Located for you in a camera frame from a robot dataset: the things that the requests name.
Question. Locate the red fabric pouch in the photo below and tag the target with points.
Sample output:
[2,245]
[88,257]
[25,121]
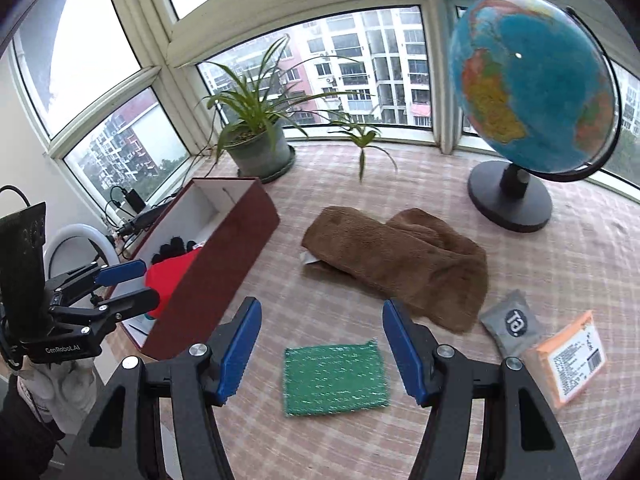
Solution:
[167,280]

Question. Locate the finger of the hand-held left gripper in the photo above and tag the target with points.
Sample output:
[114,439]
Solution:
[125,305]
[120,270]

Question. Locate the green scouring pad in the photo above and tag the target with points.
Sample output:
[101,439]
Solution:
[335,377]

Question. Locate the potted spider plant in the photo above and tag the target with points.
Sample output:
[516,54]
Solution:
[260,152]

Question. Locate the brown cardboard box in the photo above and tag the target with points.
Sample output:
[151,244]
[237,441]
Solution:
[215,280]

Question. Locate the grey packet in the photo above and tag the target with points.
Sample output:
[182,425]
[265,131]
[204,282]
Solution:
[512,322]

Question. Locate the brown towel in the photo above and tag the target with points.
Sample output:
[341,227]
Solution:
[400,265]

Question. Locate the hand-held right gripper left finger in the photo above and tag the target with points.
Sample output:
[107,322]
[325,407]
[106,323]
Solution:
[240,355]

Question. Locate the black power strip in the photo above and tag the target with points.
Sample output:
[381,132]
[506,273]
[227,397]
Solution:
[145,220]

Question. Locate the black power adapter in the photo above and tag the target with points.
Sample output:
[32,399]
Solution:
[134,200]

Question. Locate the white window frame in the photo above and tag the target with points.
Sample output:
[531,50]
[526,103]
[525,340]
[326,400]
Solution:
[165,75]

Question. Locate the orange tissue pack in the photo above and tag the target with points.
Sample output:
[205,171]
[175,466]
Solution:
[565,360]

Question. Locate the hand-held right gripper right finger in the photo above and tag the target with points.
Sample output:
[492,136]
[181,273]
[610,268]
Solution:
[405,355]

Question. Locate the blue desk globe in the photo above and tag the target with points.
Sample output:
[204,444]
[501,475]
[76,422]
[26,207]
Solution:
[525,85]

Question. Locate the pink and white apartment building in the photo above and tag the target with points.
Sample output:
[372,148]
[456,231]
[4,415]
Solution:
[360,70]

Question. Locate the black knit glove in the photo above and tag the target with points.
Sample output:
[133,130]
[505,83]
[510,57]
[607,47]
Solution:
[172,250]

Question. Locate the person's left hand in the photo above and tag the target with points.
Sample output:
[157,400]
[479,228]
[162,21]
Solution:
[60,390]

